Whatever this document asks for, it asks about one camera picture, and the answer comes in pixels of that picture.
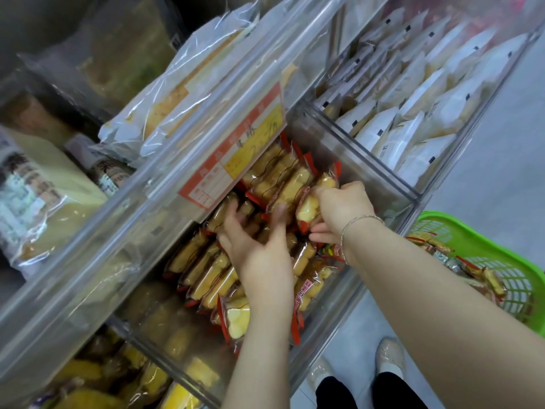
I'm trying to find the person's right hand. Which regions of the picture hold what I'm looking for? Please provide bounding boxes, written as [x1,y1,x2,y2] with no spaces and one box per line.
[308,181,377,246]

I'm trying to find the person's left hand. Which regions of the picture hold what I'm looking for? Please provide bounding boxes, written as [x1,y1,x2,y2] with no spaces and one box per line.
[217,199,295,311]

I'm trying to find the yellow cake snack packet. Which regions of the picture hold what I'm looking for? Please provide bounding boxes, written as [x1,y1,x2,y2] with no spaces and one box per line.
[295,171,342,235]

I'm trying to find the person's left forearm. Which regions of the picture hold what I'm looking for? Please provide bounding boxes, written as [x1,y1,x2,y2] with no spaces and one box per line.
[221,300,299,409]

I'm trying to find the person's right forearm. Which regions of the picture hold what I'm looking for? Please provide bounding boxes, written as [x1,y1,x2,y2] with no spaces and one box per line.
[341,216,545,409]

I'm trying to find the pile of yellow cake packets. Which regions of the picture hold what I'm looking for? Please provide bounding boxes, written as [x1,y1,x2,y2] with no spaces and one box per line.
[164,132,345,350]

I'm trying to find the clear acrylic bin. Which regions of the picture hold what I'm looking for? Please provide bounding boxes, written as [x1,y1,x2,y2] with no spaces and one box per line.
[298,0,545,205]
[106,102,424,407]

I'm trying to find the red and yellow price label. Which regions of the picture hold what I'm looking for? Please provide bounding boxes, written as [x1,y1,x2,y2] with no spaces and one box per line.
[178,82,287,212]

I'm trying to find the red-edged snack packet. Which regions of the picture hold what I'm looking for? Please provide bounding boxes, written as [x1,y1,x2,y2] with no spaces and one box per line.
[455,255,508,301]
[406,232,455,257]

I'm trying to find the person's left beige shoe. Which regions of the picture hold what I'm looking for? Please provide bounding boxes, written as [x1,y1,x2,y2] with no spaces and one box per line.
[307,357,336,391]

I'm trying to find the person's beige shoe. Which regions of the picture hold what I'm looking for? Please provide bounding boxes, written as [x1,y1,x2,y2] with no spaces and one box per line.
[307,357,336,391]
[375,337,405,380]

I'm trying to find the person's right beige shoe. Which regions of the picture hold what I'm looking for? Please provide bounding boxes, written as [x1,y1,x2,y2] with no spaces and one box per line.
[375,337,405,380]

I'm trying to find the clear acrylic shelf front panel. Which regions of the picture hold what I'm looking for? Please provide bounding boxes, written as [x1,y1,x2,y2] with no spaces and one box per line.
[0,0,345,384]

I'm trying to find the person's black trousers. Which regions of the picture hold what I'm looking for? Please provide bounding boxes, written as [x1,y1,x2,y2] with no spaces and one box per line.
[314,372,428,409]

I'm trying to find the clear bag of pale crackers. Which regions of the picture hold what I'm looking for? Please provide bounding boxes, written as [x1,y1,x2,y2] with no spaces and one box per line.
[97,0,261,159]

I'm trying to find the rows of white pouches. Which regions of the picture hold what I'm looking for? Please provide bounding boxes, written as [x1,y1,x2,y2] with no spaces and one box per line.
[315,8,531,188]

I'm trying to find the dark-labelled food bag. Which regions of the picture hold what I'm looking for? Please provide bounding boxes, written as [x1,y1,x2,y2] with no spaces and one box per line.
[64,133,135,197]

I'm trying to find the green plastic basket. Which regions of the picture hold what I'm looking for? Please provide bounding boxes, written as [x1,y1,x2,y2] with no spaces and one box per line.
[404,210,545,338]

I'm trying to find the heap of dark yellow bags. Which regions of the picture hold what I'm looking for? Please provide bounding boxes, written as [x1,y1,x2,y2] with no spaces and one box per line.
[32,281,224,409]

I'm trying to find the large pale yellow food bag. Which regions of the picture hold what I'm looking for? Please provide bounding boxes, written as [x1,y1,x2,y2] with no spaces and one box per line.
[0,123,109,279]

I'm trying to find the brownish clear-wrapped bag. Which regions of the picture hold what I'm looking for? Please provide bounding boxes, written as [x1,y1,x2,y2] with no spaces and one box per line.
[19,0,186,117]

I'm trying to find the thin silver bracelet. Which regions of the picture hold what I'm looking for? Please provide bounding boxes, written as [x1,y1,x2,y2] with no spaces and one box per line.
[340,214,385,265]

